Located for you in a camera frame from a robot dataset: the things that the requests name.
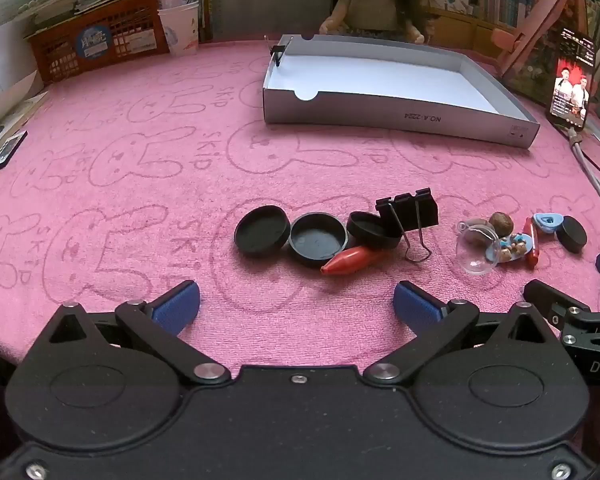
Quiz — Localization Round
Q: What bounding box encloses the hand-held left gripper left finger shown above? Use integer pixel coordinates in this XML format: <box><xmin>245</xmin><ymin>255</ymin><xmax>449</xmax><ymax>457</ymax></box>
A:
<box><xmin>42</xmin><ymin>280</ymin><xmax>232</xmax><ymax>386</ymax></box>

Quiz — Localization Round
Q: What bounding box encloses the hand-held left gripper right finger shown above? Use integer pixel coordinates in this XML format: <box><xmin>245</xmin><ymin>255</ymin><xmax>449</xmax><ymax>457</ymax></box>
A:
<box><xmin>362</xmin><ymin>280</ymin><xmax>562</xmax><ymax>388</ymax></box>

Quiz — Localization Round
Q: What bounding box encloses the black round plastic cap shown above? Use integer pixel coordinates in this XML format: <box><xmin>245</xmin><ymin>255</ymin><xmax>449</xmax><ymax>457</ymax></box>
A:
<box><xmin>233</xmin><ymin>205</ymin><xmax>291</xmax><ymax>259</ymax></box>
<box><xmin>346</xmin><ymin>211</ymin><xmax>404</xmax><ymax>251</ymax></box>
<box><xmin>555</xmin><ymin>215</ymin><xmax>589</xmax><ymax>254</ymax></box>
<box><xmin>288</xmin><ymin>212</ymin><xmax>349</xmax><ymax>269</ymax></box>

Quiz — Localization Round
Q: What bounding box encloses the red plastic stick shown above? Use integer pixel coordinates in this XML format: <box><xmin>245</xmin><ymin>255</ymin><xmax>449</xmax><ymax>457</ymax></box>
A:
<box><xmin>522</xmin><ymin>217</ymin><xmax>540</xmax><ymax>270</ymax></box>

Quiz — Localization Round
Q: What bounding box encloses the blue miniature food plate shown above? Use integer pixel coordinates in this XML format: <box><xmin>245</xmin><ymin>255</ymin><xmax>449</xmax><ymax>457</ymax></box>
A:
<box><xmin>492</xmin><ymin>232</ymin><xmax>534</xmax><ymax>265</ymax></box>

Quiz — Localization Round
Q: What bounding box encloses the blue teardrop trinket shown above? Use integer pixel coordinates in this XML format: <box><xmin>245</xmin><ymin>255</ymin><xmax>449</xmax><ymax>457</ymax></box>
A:
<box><xmin>532</xmin><ymin>212</ymin><xmax>565</xmax><ymax>236</ymax></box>

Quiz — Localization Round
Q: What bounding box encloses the red spindle-shaped toy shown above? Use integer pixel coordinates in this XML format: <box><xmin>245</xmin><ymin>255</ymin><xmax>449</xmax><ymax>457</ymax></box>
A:
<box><xmin>320</xmin><ymin>246</ymin><xmax>387</xmax><ymax>277</ymax></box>

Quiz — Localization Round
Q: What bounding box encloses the brown walnut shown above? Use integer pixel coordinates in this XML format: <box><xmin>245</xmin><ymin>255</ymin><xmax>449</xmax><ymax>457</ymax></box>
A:
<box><xmin>488</xmin><ymin>211</ymin><xmax>516</xmax><ymax>237</ymax></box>

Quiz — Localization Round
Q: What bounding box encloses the large black binder clip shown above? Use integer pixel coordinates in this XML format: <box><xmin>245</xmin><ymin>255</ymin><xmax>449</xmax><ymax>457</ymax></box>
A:
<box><xmin>375</xmin><ymin>187</ymin><xmax>440</xmax><ymax>264</ymax></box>

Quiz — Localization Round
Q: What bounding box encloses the grey cardboard box tray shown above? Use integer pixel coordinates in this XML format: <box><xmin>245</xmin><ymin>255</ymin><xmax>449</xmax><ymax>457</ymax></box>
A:
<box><xmin>261</xmin><ymin>34</ymin><xmax>541</xmax><ymax>150</ymax></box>

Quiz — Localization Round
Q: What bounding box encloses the clear plastic dome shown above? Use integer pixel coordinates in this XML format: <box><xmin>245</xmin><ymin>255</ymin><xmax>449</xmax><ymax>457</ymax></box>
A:
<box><xmin>455</xmin><ymin>220</ymin><xmax>502</xmax><ymax>277</ymax></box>

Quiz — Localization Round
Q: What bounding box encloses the pink rabbit print towel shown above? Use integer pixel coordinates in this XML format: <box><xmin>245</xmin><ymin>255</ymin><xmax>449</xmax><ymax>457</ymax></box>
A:
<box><xmin>0</xmin><ymin>37</ymin><xmax>600</xmax><ymax>372</ymax></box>

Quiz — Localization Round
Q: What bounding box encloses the black smartphone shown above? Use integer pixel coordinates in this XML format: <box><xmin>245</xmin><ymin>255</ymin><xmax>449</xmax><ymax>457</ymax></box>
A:
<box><xmin>546</xmin><ymin>27</ymin><xmax>597</xmax><ymax>133</ymax></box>

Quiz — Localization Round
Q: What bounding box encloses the small black card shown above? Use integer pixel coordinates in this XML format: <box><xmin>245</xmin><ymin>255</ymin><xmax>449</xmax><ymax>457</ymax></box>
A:
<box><xmin>0</xmin><ymin>131</ymin><xmax>29</xmax><ymax>175</ymax></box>

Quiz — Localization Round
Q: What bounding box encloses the small black binder clip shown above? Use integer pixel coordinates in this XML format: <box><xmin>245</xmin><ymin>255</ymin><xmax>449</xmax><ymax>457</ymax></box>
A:
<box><xmin>268</xmin><ymin>35</ymin><xmax>296</xmax><ymax>69</ymax></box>

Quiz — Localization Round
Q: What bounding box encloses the wooden drawer box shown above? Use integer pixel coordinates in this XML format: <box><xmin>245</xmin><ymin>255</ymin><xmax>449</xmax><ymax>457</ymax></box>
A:
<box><xmin>429</xmin><ymin>7</ymin><xmax>512</xmax><ymax>54</ymax></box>

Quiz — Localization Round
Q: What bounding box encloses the white paper cup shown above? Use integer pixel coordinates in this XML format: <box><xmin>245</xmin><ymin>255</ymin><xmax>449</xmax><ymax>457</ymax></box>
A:
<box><xmin>157</xmin><ymin>1</ymin><xmax>202</xmax><ymax>56</ymax></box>

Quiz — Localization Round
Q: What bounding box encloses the red plastic basket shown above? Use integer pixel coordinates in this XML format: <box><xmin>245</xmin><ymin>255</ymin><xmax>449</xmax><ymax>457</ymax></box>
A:
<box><xmin>26</xmin><ymin>0</ymin><xmax>172</xmax><ymax>86</ymax></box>

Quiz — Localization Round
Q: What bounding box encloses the long-haired doll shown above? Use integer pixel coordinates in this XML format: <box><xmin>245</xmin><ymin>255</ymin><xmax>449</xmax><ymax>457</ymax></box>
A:
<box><xmin>319</xmin><ymin>0</ymin><xmax>429</xmax><ymax>45</ymax></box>

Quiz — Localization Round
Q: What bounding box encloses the white charging cable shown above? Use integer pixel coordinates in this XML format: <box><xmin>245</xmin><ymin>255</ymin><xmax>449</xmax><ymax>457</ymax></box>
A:
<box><xmin>562</xmin><ymin>125</ymin><xmax>600</xmax><ymax>252</ymax></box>

